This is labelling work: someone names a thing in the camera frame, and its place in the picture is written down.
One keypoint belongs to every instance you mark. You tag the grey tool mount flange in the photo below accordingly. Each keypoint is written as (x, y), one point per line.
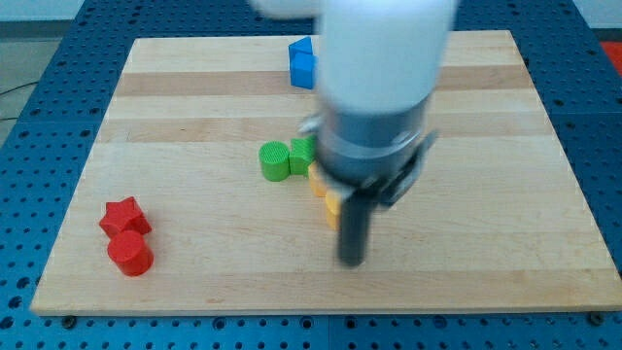
(378, 154)

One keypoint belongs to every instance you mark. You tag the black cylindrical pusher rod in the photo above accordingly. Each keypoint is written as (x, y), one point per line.
(354, 223)

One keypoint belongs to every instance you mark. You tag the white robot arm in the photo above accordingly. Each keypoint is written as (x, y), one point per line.
(376, 70)

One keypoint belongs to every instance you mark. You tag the green star block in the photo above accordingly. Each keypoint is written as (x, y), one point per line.
(302, 154)

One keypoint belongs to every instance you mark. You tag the red star block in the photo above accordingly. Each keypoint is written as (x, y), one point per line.
(124, 215)

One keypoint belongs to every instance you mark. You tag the yellow block lower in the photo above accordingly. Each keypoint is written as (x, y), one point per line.
(333, 200)

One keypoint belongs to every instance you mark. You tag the yellow block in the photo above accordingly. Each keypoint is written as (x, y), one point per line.
(333, 200)
(317, 179)

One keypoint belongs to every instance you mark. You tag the yellow block upper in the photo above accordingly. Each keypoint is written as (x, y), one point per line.
(317, 179)

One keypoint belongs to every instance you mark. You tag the green cylinder block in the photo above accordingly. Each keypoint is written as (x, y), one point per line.
(274, 161)

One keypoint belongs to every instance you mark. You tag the blue cube block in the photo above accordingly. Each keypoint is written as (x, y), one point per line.
(302, 70)

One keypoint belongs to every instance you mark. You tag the blue triangle block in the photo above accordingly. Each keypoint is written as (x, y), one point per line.
(303, 45)

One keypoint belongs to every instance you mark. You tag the wooden board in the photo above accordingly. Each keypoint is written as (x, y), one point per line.
(496, 223)

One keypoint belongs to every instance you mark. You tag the red cylinder block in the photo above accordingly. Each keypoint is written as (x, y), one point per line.
(129, 251)

